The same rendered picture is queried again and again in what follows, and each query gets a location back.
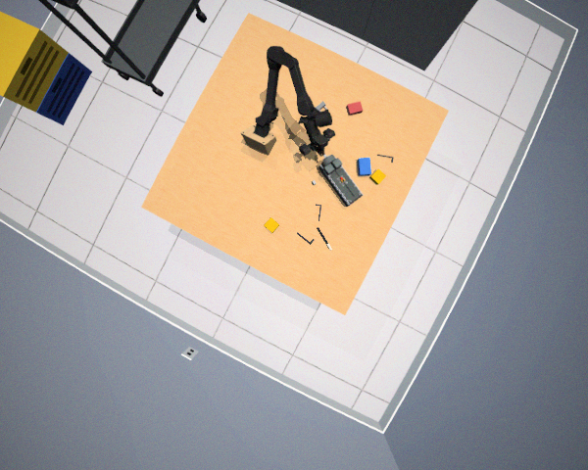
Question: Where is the blue rectangular block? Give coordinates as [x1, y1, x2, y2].
[357, 158, 371, 177]

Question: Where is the red flat block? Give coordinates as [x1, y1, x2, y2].
[347, 102, 363, 116]

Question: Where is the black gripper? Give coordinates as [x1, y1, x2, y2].
[299, 128, 335, 157]

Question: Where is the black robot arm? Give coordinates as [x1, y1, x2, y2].
[254, 46, 332, 150]

